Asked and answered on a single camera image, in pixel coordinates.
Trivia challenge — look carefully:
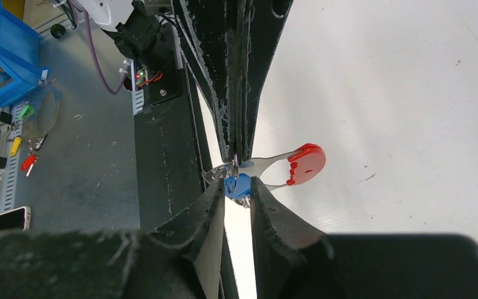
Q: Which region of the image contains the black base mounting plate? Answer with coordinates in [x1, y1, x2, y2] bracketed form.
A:
[133, 24, 240, 299]

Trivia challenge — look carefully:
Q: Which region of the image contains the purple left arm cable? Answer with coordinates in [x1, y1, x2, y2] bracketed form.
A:
[70, 0, 132, 96]

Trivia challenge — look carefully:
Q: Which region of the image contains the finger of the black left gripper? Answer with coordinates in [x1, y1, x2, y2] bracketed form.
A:
[172, 1, 243, 162]
[241, 1, 293, 162]

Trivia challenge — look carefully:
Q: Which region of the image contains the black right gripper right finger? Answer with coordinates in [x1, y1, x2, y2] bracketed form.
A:
[250, 178, 478, 298]

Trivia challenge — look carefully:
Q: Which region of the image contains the blue key tag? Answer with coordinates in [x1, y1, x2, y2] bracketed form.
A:
[224, 161, 253, 200]

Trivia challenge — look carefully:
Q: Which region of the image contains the smartphone with white case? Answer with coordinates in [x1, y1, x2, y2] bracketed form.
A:
[0, 206, 31, 231]

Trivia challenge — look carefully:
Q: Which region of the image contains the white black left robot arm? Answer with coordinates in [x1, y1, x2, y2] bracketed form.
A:
[78, 1, 292, 163]

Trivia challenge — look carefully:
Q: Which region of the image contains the blue plastic bin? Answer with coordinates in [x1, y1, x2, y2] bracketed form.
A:
[0, 1, 49, 108]

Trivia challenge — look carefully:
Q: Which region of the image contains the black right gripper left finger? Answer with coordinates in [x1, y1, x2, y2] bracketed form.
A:
[0, 181, 224, 298]

